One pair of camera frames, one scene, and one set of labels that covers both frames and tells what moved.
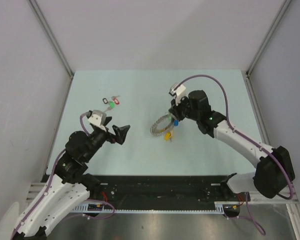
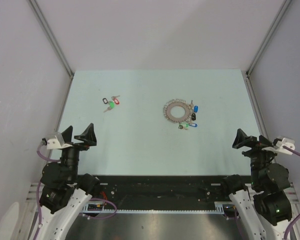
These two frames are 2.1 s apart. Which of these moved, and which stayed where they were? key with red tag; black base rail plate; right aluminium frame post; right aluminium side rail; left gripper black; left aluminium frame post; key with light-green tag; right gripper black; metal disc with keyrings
Moved: metal disc with keyrings; left gripper black; right gripper black
Stayed: key with light-green tag; left aluminium frame post; right aluminium frame post; right aluminium side rail; black base rail plate; key with red tag
